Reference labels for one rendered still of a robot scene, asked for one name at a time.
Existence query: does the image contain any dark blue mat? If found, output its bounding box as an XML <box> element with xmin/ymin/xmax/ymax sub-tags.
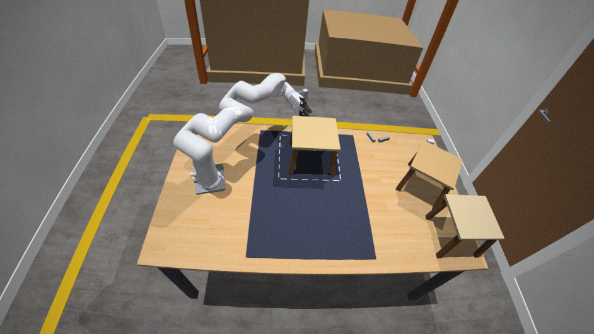
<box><xmin>246</xmin><ymin>130</ymin><xmax>376</xmax><ymax>260</ymax></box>

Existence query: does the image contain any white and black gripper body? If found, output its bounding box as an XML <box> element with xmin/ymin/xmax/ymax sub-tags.
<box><xmin>288</xmin><ymin>92</ymin><xmax>304</xmax><ymax>115</ymax></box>

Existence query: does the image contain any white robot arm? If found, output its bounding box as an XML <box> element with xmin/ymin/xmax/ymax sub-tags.
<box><xmin>173</xmin><ymin>73</ymin><xmax>296</xmax><ymax>189</ymax></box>

